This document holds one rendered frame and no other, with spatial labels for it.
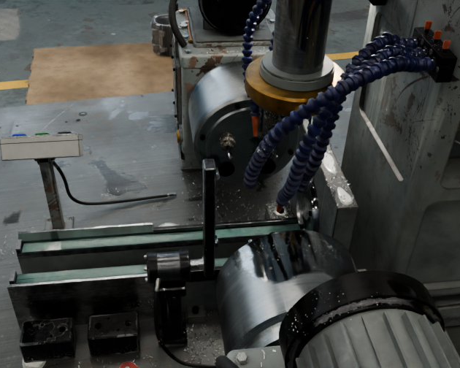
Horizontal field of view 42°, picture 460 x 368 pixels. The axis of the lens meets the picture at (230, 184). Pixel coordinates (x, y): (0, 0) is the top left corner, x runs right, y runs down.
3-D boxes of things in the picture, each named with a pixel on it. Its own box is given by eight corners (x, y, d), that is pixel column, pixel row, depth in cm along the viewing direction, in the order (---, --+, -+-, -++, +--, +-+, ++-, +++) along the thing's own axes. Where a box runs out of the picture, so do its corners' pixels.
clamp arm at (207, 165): (215, 264, 115) (217, 158, 99) (217, 275, 112) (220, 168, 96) (198, 266, 114) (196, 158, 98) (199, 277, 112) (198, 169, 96)
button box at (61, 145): (84, 155, 140) (82, 132, 139) (80, 156, 133) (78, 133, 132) (8, 159, 137) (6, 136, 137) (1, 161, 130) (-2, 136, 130)
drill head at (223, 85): (270, 113, 173) (277, 32, 158) (298, 192, 145) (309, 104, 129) (184, 117, 170) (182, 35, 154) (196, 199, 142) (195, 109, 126)
